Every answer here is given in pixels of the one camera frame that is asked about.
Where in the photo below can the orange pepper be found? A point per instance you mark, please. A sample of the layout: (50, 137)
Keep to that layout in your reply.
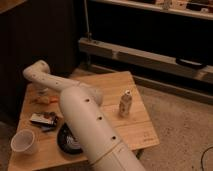
(46, 100)

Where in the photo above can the small white bottle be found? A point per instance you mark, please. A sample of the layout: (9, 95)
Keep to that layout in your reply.
(125, 103)

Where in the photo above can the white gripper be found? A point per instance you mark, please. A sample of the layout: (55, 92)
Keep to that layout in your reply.
(41, 90)

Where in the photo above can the black handle on bench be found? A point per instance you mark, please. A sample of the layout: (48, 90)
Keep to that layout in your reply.
(190, 65)

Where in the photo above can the metal pole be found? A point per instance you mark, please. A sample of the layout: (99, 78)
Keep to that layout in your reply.
(88, 32)

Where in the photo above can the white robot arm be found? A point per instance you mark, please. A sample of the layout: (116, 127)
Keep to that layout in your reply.
(79, 104)

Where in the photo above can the black round plate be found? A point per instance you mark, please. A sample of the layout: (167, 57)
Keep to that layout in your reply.
(67, 142)

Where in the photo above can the white plastic cup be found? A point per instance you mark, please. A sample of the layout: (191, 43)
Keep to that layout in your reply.
(24, 142)

